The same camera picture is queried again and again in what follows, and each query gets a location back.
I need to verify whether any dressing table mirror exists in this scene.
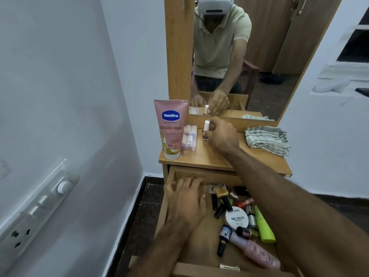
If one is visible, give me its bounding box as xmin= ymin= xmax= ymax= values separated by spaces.
xmin=189 ymin=0 xmax=336 ymax=122

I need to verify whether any clear nail polish bottle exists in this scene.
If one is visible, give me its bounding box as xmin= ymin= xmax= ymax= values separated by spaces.
xmin=207 ymin=184 xmax=219 ymax=211

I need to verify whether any person's right forearm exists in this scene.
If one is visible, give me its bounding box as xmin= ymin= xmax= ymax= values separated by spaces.
xmin=223 ymin=147 xmax=369 ymax=277

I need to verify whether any red nail polish bottle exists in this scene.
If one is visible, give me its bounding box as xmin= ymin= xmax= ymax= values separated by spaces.
xmin=235 ymin=198 xmax=255 ymax=210

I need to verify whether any pink bottle white cap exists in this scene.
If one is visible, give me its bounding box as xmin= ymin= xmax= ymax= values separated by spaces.
xmin=229 ymin=230 xmax=282 ymax=270

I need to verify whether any white wall switch board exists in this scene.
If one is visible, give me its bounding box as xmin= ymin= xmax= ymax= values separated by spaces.
xmin=0 ymin=159 xmax=80 ymax=269

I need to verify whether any dark cap gold nail polish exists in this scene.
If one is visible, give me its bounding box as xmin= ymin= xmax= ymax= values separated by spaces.
xmin=236 ymin=226 xmax=253 ymax=239

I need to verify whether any person's left forearm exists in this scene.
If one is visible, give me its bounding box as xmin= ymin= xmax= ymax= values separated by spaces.
xmin=126 ymin=219 xmax=202 ymax=277

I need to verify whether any person's left hand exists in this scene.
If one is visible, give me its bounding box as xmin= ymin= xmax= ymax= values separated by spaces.
xmin=163 ymin=177 xmax=208 ymax=231

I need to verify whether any green nail polish bottle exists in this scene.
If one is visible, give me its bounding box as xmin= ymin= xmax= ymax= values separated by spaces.
xmin=214 ymin=199 xmax=228 ymax=220

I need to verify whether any white framed window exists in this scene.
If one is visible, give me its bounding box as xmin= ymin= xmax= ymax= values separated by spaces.
xmin=318 ymin=8 xmax=369 ymax=81

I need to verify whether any round white jar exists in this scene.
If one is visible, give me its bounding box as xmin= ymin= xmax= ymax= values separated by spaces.
xmin=224 ymin=207 xmax=249 ymax=231

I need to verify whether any neon green tube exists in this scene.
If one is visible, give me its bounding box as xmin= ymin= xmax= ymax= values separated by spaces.
xmin=253 ymin=205 xmax=277 ymax=244

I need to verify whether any person's right hand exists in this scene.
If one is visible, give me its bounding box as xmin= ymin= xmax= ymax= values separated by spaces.
xmin=205 ymin=116 xmax=241 ymax=155

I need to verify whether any wooden drawer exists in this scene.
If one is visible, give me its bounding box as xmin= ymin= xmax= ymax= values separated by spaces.
xmin=128 ymin=165 xmax=305 ymax=277

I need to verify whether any pink lotion tube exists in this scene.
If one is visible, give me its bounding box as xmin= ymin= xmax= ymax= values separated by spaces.
xmin=153 ymin=99 xmax=189 ymax=161

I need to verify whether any wooden dressing table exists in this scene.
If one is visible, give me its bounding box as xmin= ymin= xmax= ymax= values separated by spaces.
xmin=158 ymin=0 xmax=345 ymax=188

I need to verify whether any white cap nail polish bottle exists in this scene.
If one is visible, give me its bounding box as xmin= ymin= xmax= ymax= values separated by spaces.
xmin=201 ymin=120 xmax=211 ymax=141

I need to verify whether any clear box of pink tubes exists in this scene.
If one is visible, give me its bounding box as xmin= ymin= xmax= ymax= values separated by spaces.
xmin=181 ymin=123 xmax=198 ymax=152

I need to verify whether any blue label nail polish bottle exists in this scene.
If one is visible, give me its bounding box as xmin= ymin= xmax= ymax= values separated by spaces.
xmin=216 ymin=225 xmax=233 ymax=257

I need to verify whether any striped green white cloth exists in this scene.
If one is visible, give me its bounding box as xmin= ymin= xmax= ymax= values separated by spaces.
xmin=244 ymin=126 xmax=292 ymax=157

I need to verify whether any white object on sill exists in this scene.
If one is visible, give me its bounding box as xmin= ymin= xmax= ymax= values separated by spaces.
xmin=312 ymin=78 xmax=351 ymax=93

